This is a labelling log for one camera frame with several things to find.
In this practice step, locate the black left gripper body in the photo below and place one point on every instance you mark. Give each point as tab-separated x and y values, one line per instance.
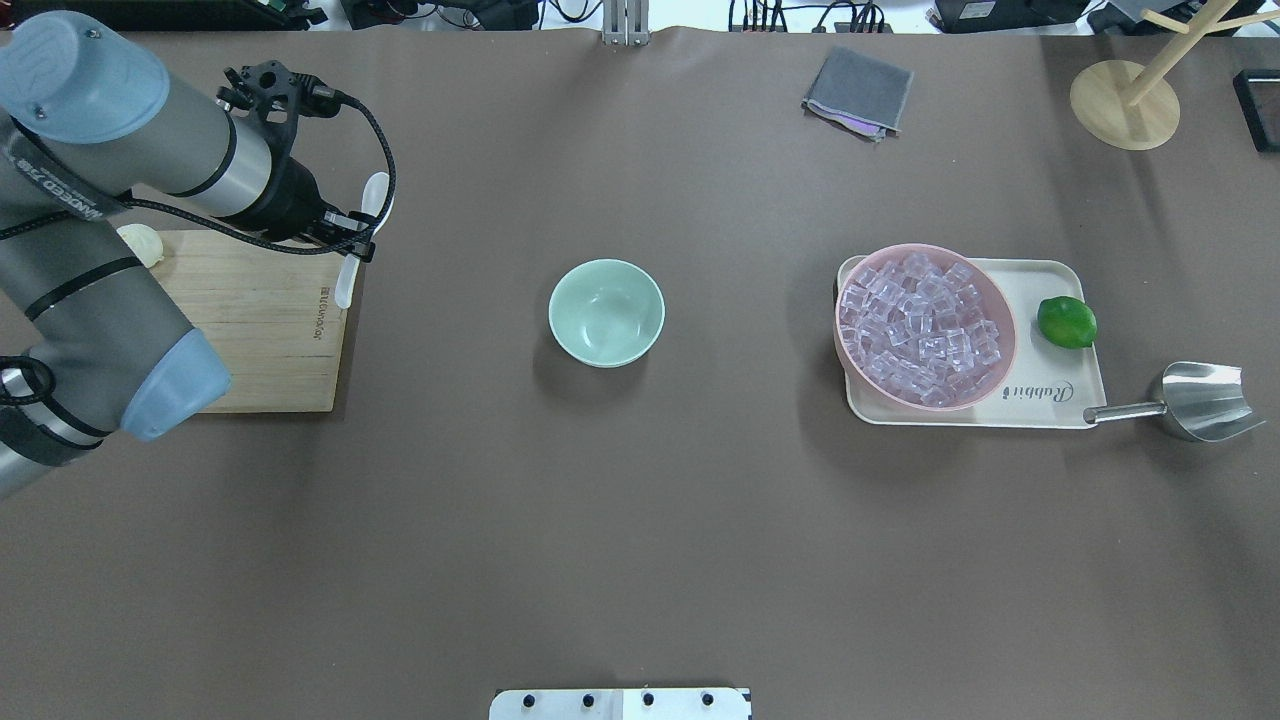
291	203

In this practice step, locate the pink bowl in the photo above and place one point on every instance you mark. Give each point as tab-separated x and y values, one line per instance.
925	325

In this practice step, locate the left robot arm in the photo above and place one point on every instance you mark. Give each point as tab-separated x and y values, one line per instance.
93	126

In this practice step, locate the mint green bowl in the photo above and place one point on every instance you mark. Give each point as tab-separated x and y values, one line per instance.
606	313

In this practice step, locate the pile of clear ice cubes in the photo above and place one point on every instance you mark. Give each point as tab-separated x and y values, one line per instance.
920	325

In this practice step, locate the metal ice scoop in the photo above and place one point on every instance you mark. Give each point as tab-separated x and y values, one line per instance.
1200	402

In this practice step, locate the wooden cutting board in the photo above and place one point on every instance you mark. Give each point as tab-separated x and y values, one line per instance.
272	318

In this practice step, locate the white onion half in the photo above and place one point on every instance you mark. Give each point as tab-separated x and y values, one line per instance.
145	243

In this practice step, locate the grey folded cloth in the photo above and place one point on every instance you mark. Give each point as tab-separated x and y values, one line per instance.
862	94

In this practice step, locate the cream rectangular tray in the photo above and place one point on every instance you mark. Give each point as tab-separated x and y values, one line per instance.
1048	387

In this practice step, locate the green lime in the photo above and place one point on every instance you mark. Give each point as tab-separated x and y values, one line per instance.
1067	322

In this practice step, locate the wooden cup stand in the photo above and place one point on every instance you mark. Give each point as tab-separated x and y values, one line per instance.
1132	106

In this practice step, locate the black tray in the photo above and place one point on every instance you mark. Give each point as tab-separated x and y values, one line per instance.
1258	95

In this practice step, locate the aluminium frame post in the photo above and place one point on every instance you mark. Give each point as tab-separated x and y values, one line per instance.
626	23

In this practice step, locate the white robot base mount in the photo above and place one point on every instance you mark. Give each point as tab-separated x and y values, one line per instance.
623	703

